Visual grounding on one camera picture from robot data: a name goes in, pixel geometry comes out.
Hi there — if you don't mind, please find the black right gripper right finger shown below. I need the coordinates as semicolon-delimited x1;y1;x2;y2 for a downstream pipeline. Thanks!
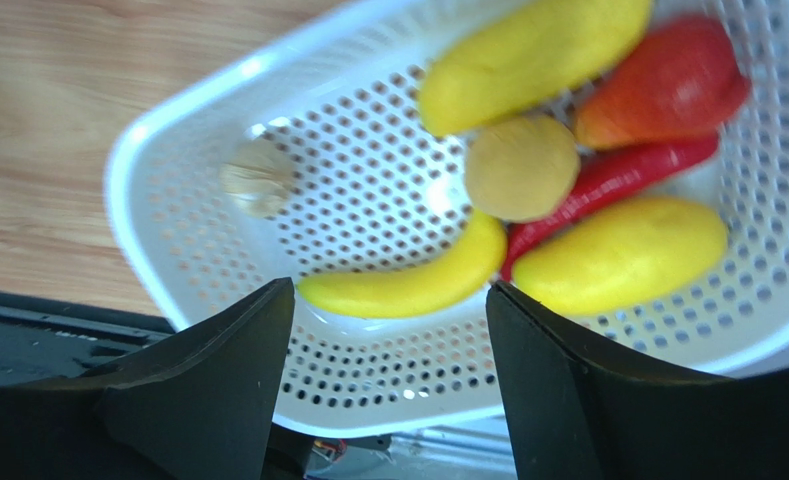
486;282;789;479

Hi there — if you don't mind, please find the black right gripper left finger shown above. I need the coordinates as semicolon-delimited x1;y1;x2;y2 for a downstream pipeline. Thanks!
0;278;295;479

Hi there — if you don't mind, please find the yellow toy mango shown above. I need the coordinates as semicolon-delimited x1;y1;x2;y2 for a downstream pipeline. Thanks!
512;196;729;316
418;1;653;137

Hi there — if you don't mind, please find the red toy chili pepper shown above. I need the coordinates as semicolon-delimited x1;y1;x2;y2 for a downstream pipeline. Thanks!
500;133;720;281

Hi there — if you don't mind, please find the brown toy potato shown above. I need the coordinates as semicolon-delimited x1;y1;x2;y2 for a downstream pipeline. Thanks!
464;116;581;223

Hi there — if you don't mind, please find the red toy bell pepper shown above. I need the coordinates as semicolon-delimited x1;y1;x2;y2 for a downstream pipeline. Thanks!
573;13;752;150

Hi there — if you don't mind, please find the yellow toy banana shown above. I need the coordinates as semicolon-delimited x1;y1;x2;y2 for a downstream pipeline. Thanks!
297;210;507;319

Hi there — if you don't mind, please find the beige toy garlic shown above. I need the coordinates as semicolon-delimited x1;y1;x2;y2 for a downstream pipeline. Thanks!
219;138;295;218

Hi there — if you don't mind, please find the white perforated plastic basket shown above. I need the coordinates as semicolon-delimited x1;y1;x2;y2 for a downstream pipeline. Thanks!
105;1;789;438

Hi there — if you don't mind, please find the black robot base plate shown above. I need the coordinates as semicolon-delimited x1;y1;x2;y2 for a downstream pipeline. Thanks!
0;286;522;480

